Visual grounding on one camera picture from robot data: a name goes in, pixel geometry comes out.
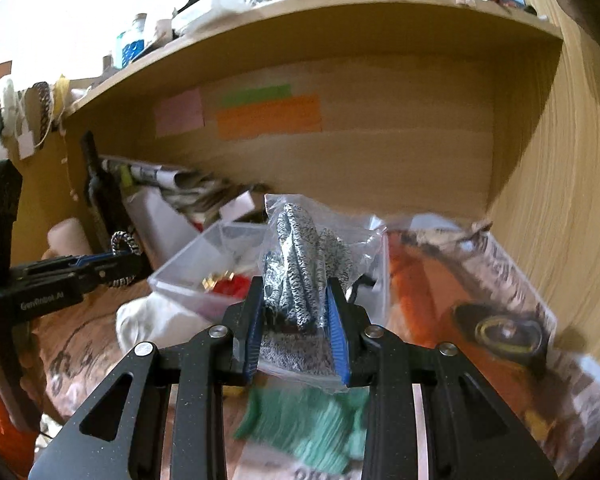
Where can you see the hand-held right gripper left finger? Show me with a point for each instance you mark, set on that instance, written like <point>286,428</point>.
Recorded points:
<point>252,342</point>

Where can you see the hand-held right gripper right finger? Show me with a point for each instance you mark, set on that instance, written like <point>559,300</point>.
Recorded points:
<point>336,342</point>

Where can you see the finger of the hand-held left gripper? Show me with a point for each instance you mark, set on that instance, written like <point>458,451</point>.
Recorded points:
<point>97,259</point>
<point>115,275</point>

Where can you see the clear plastic box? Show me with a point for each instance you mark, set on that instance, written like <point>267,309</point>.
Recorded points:
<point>190,270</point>

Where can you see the bagged grey speckled gloves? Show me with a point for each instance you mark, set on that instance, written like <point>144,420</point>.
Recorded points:
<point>300,265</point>

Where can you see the white foam roll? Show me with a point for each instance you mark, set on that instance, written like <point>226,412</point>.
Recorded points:
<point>70,235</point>

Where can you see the red item in box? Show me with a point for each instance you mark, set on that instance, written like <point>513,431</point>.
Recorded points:
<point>230,287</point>

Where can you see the white cloth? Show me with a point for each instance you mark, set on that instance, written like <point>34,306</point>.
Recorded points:
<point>155,322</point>

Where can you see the black clip stand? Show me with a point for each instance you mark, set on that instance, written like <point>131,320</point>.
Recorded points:
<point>100,185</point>

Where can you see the brown printed blanket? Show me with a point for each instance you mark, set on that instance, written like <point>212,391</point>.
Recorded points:
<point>80,350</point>

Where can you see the green cloth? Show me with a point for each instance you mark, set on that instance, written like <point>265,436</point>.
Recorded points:
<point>305,425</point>

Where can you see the orange printed plastic bag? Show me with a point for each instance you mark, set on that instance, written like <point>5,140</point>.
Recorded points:
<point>430,285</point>

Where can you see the pile of newspapers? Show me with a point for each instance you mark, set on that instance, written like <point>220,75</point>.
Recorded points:
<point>180,185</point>

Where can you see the pink sticky note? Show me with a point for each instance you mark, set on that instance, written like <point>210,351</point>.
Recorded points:
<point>179,112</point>

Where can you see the orange cloth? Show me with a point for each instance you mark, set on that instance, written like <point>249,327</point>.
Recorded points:
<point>2,420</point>

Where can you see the blue white bottle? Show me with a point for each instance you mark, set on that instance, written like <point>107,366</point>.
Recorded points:
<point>132,42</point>

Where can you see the orange sticky note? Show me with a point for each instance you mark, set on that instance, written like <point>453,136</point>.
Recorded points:
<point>270,117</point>

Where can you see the green sticky note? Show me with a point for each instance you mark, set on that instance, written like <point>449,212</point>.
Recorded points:
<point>255,95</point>

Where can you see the wooden shelf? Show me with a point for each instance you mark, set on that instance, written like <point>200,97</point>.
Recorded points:
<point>380,110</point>

